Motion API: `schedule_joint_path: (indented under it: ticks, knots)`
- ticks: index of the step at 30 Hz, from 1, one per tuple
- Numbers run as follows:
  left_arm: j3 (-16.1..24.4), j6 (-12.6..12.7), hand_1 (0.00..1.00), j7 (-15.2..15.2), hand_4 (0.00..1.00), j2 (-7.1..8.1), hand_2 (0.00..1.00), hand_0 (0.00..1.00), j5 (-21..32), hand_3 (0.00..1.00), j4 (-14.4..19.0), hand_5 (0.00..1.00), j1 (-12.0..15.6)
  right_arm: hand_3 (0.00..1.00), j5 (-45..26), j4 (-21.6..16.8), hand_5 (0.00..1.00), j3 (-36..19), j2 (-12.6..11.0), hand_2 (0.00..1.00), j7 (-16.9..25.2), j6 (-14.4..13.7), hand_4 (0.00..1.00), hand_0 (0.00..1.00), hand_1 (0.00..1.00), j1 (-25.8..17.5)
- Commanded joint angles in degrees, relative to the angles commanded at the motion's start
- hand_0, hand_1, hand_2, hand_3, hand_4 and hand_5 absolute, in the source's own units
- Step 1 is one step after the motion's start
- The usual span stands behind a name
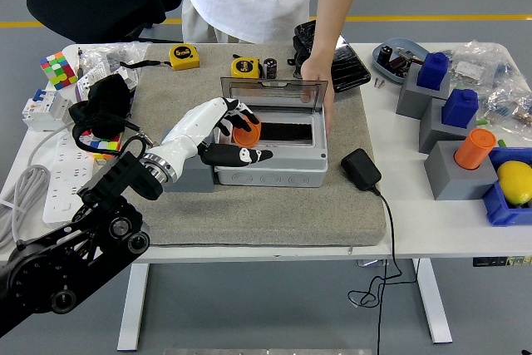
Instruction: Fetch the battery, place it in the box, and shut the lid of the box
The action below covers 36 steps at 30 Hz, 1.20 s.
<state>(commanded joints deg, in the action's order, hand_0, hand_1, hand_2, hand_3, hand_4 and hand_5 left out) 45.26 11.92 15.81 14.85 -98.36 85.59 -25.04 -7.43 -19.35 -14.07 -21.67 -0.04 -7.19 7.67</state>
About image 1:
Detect yellow lemon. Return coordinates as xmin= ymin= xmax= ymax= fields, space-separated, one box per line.
xmin=496 ymin=160 xmax=532 ymax=207

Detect black adapter cord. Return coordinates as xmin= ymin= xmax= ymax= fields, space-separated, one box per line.
xmin=347 ymin=186 xmax=418 ymax=355

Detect blue-grey dish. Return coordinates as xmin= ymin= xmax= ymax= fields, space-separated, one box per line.
xmin=372 ymin=37 xmax=431 ymax=85

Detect black table control panel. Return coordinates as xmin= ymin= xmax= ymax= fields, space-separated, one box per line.
xmin=472 ymin=255 xmax=532 ymax=268

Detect grey electrical box with lid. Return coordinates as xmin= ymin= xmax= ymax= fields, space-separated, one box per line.
xmin=211 ymin=76 xmax=329 ymax=189

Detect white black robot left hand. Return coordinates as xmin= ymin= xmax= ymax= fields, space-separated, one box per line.
xmin=145 ymin=96 xmax=274 ymax=184

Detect blue plastic block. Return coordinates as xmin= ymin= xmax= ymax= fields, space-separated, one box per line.
xmin=416 ymin=52 xmax=451 ymax=91
xmin=441 ymin=88 xmax=480 ymax=129

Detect black office chair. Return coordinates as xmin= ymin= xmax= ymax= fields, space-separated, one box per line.
xmin=26 ymin=0 xmax=184 ymax=44

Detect white circuit breaker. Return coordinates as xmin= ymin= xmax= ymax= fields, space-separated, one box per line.
xmin=22 ymin=88 xmax=74 ymax=132

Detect grey holder block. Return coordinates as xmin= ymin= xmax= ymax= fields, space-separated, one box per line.
xmin=423 ymin=140 xmax=500 ymax=201
xmin=418 ymin=98 xmax=478 ymax=155
xmin=160 ymin=126 xmax=217 ymax=194
xmin=395 ymin=62 xmax=452 ymax=121

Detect black glossy device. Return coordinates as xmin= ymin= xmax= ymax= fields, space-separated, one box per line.
xmin=293 ymin=19 xmax=372 ymax=94

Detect clear plastic bag with parts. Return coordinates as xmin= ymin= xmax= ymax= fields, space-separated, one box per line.
xmin=477 ymin=82 xmax=532 ymax=131
xmin=76 ymin=41 xmax=150 ymax=98
xmin=448 ymin=40 xmax=519 ymax=94

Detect black power adapter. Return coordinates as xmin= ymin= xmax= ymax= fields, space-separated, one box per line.
xmin=340 ymin=147 xmax=382 ymax=192

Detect white power strip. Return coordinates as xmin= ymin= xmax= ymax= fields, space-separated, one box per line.
xmin=41 ymin=128 xmax=105 ymax=225

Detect person's left hand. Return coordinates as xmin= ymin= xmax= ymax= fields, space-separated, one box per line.
xmin=299 ymin=57 xmax=336 ymax=136

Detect small colourful puzzle cube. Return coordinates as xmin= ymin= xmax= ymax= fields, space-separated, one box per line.
xmin=81 ymin=130 xmax=125 ymax=165

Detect large colourful puzzle cube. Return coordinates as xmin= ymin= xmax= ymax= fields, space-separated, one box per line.
xmin=38 ymin=51 xmax=80 ymax=91

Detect grey-brown mat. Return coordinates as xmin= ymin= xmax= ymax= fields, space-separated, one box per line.
xmin=114 ymin=42 xmax=387 ymax=248

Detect blue storage bin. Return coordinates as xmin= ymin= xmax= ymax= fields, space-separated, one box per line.
xmin=481 ymin=146 xmax=532 ymax=227

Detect rectangular yellow tape measure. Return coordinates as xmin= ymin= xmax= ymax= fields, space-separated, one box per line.
xmin=119 ymin=44 xmax=201 ymax=71

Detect round yellow tape measure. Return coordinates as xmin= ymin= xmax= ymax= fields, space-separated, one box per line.
xmin=230 ymin=54 xmax=263 ymax=80

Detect dark brown components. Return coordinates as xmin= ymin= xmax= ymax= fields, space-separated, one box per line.
xmin=386 ymin=49 xmax=421 ymax=74

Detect white table leg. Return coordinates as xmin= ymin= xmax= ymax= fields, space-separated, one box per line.
xmin=116 ymin=263 xmax=150 ymax=352
xmin=412 ymin=258 xmax=453 ymax=344

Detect black cloth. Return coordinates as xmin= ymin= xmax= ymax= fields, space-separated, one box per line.
xmin=68 ymin=74 xmax=134 ymax=140

